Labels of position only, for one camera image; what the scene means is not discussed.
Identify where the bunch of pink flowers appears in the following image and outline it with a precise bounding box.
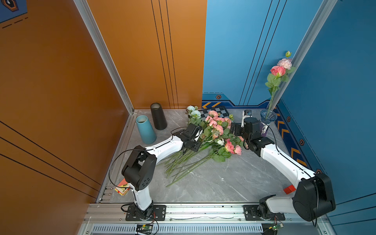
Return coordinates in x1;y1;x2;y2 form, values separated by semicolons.
164;105;244;186

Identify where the pale pink carnation stem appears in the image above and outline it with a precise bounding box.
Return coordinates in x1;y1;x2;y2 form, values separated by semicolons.
277;51;293;70

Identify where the blue purple glass vase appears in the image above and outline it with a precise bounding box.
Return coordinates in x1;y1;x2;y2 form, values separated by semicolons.
260;109;278;137

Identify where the red block right side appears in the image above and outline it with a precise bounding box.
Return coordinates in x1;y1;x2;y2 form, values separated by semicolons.
284;185;296;194

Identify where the pink rose stem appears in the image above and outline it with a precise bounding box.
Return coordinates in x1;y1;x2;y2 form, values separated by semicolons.
265;65;289;118

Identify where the aluminium corner post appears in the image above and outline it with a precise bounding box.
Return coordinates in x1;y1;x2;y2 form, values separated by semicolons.
73;0;134;115
271;0;337;110

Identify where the black white chessboard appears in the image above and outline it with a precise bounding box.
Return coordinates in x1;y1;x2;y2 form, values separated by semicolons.
199;106;230;120

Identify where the left green circuit board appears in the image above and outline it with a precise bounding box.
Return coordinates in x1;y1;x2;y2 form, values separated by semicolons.
135;224;153;235

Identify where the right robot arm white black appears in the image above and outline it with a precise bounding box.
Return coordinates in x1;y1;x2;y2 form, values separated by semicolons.
230;117;336;221

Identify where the red box left side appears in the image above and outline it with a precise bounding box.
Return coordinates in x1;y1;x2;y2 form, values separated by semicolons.
115;179;131;196

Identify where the black cylindrical vase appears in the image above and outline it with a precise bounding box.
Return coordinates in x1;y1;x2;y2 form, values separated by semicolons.
150;103;167;130

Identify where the teal ceramic vase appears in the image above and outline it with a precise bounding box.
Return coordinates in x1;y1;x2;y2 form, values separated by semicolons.
136;115;156;145

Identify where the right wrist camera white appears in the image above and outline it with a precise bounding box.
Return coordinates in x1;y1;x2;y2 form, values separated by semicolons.
241;109;252;128

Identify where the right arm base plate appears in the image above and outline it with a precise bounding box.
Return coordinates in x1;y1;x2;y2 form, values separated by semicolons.
243;204;286;221

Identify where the right aluminium corner post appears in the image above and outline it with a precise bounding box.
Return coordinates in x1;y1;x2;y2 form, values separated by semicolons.
271;0;337;110

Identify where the left aluminium corner post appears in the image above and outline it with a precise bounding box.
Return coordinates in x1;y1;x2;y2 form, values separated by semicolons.
73;0;134;115

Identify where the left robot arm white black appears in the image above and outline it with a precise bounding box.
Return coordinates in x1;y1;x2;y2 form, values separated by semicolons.
121;124;203;214

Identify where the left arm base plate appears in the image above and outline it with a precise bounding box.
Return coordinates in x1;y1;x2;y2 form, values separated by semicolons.
125;205;166;221

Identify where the aluminium front rail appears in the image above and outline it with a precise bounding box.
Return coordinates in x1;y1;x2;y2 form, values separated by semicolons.
83;202;330;224

